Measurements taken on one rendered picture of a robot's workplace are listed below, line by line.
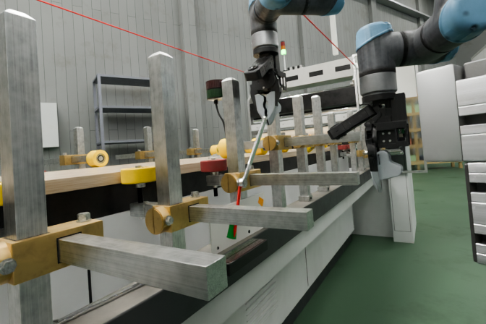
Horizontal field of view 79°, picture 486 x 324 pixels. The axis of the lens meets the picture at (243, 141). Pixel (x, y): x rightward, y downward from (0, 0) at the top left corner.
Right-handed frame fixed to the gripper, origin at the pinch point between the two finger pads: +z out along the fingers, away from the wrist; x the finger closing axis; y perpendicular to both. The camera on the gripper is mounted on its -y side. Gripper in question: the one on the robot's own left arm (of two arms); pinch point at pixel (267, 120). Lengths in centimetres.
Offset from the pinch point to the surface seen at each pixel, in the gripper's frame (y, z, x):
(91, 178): -35.7, 11.4, 25.8
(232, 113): -7.1, -2.2, 6.7
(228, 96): -7.1, -7.1, 7.7
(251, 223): -27.9, 20.6, -9.3
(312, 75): 252, -70, 67
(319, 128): 68, 0, 7
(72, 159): 7, 6, 114
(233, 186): -9.9, 16.7, 6.3
